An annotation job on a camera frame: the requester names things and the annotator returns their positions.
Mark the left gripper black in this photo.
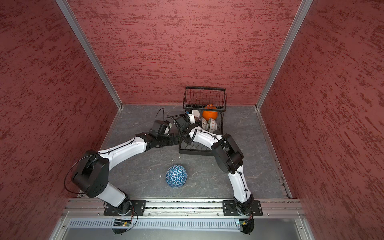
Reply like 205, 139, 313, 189
157, 133, 183, 147

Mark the red patterned bowl underneath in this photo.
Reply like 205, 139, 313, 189
201, 118, 209, 131

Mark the orange plastic bowl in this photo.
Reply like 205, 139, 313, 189
203, 104, 218, 121

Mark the green patterned ceramic bowl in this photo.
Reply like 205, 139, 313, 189
208, 118, 218, 133

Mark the white pink bowl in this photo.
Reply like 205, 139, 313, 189
192, 110, 201, 119

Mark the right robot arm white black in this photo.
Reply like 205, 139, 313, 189
166, 114, 254, 216

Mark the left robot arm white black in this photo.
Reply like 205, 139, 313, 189
72, 120, 181, 216

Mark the blue patterned ceramic bowl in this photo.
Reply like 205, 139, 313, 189
166, 165, 188, 188

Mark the left corner aluminium profile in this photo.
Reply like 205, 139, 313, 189
56, 0, 123, 111

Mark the corner aluminium profile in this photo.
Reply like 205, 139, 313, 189
56, 0, 123, 111
256, 0, 313, 111

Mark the right corner aluminium profile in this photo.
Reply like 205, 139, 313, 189
256, 0, 313, 111

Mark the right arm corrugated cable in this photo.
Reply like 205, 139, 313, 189
166, 113, 199, 145

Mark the black wire dish rack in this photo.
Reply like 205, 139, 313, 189
179, 87, 227, 156

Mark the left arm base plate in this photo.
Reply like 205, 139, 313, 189
104, 200, 147, 217

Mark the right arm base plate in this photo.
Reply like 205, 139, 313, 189
223, 200, 264, 217

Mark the white perforated cable duct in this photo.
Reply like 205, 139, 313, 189
68, 218, 240, 232

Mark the aluminium mounting rail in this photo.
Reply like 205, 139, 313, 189
61, 198, 306, 219

